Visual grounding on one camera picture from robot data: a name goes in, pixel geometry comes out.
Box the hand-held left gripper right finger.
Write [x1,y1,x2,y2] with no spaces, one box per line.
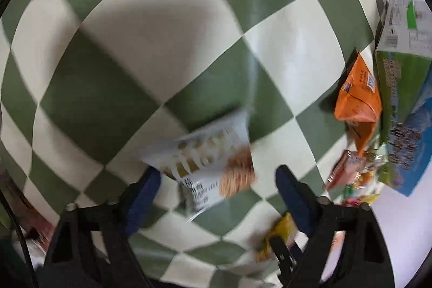
[269,165,395,288]

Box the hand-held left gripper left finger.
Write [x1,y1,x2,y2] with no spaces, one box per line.
[39,168,163,288]

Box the white biscuit snack packet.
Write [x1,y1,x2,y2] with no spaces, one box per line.
[142,109,257,223]

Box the printed cardboard box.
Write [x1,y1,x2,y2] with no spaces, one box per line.
[373,0,432,197]

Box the yellow snack packet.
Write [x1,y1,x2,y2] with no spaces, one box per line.
[256,212,298,263]

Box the red orange snack packet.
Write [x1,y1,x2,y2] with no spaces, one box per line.
[326,150,367,191]

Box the pile of small wrapped candies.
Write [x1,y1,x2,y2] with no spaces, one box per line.
[341,143,389,208]

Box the red patterned object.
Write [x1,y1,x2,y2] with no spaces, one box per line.
[7,180,55,248]

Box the black cable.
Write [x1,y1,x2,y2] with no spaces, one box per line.
[0,190,38,288]

